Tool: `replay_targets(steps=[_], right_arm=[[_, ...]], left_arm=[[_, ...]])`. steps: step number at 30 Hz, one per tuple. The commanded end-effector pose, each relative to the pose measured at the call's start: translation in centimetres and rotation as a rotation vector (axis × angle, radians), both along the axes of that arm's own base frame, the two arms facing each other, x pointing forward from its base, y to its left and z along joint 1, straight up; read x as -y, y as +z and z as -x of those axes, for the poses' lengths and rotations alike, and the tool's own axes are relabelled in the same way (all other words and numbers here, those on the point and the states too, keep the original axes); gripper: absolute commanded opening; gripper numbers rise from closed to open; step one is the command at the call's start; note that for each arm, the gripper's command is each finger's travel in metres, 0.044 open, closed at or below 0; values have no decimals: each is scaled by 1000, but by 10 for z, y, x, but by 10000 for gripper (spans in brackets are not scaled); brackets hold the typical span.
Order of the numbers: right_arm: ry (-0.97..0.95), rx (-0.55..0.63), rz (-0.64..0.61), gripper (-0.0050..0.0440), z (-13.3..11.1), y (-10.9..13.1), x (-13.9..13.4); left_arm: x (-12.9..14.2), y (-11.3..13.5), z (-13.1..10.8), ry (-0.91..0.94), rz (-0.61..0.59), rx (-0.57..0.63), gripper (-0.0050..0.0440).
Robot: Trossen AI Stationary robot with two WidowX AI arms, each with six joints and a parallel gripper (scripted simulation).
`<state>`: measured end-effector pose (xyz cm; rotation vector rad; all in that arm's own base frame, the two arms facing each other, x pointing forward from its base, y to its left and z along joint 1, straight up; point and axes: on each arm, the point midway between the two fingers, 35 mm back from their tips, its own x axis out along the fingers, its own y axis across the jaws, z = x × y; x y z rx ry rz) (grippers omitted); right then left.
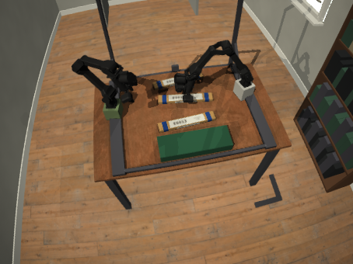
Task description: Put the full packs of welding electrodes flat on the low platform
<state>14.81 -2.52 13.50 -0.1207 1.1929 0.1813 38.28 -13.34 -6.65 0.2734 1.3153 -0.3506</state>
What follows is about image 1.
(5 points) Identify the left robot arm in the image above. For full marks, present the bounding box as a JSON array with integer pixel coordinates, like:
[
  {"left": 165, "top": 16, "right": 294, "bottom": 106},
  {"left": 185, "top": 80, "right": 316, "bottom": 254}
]
[{"left": 174, "top": 40, "right": 253, "bottom": 92}]

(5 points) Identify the tan cardboard box with white label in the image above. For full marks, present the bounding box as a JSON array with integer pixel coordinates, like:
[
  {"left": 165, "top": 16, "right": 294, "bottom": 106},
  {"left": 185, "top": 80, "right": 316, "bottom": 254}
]
[{"left": 153, "top": 73, "right": 204, "bottom": 90}]

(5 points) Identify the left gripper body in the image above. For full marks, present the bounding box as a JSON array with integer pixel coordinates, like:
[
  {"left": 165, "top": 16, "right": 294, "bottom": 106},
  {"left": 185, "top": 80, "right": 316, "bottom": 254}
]
[{"left": 183, "top": 83, "right": 194, "bottom": 103}]

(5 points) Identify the white welding electrode pack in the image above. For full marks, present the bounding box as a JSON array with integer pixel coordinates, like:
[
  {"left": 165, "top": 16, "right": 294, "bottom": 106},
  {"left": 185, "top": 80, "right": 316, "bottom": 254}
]
[
  {"left": 158, "top": 111, "right": 216, "bottom": 133},
  {"left": 159, "top": 92, "right": 213, "bottom": 104}
]

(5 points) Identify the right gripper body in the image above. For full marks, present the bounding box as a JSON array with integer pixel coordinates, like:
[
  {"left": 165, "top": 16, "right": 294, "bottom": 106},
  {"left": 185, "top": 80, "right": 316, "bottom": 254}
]
[{"left": 116, "top": 83, "right": 132, "bottom": 103}]

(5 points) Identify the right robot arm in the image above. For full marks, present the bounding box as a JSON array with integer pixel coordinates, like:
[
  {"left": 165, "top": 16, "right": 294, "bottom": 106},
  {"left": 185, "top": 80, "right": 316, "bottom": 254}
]
[{"left": 72, "top": 55, "right": 138, "bottom": 109}]

